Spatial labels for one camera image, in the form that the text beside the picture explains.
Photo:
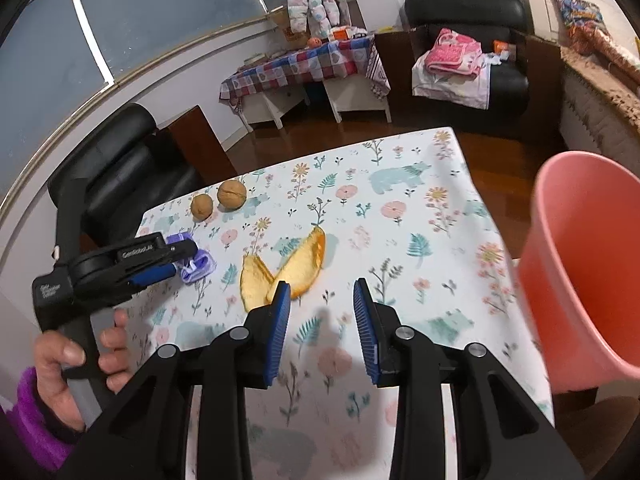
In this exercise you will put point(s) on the purple wrapper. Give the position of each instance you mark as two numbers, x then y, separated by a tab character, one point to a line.
197	266

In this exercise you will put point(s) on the brown patterned cloth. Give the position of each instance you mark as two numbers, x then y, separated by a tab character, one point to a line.
377	70

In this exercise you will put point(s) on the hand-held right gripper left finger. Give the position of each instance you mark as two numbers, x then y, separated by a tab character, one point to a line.
280	330

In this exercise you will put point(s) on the colourful cartoon pillow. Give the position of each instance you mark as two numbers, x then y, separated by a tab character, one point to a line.
580	15

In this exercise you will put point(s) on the checked tablecloth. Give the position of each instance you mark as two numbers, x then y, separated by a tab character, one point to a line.
300	67

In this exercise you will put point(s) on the white bed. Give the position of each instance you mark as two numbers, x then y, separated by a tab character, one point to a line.
590	110

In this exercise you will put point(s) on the walnut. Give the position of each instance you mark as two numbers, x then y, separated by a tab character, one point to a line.
202	206
231	193

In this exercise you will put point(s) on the brown leaf pattern blanket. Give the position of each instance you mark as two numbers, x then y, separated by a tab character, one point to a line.
600	80

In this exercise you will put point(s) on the pink plastic bucket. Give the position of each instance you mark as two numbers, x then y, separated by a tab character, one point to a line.
585	260

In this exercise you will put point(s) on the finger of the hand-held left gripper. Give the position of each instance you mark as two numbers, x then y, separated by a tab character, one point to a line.
182	249
155	274

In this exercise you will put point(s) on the white cloth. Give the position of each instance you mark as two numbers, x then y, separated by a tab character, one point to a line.
450	87

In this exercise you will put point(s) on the large pomelo peel piece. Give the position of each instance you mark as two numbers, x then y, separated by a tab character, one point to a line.
302	265

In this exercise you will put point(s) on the stack of books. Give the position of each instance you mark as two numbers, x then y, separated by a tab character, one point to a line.
255	58

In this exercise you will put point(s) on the person's left forearm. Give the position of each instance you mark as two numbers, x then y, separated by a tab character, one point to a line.
30	425

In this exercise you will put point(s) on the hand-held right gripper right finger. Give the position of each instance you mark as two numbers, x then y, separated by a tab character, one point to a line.
365	330

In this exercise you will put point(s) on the small orange ball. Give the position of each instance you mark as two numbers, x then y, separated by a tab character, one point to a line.
314	42

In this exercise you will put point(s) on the small orange box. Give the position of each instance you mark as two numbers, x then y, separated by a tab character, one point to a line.
501	47

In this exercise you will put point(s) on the orange and white box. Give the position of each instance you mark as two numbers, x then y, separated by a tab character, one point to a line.
342	34

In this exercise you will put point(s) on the black leather armchair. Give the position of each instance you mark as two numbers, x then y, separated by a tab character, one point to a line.
130	180
465	15

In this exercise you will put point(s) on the red dotted quilt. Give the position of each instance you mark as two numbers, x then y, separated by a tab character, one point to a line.
615	50

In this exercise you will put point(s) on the small pomelo peel piece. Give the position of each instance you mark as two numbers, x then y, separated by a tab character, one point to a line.
254	285

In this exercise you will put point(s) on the person's left hand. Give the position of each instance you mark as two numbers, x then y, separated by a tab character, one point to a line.
55	395

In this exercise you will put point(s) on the pink blanket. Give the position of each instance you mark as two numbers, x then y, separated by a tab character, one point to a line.
452	55

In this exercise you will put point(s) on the window with grey blind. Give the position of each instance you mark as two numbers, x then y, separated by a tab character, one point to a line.
150	10

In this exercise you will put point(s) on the floral tablecloth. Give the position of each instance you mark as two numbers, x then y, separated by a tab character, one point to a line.
400	220

